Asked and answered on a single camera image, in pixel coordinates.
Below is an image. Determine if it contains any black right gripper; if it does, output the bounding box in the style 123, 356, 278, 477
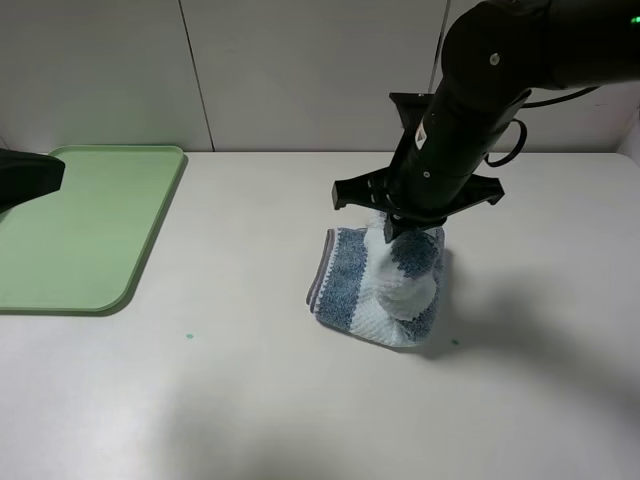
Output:
332, 169, 505, 244

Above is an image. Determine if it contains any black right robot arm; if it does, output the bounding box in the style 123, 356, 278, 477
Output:
332, 1, 639, 241

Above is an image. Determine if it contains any green plastic tray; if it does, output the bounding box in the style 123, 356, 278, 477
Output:
1, 145, 187, 316

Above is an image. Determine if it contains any blue white striped towel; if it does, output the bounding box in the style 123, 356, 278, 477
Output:
306, 213, 445, 349

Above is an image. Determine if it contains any black right camera cable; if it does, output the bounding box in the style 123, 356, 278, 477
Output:
484, 85, 601, 169

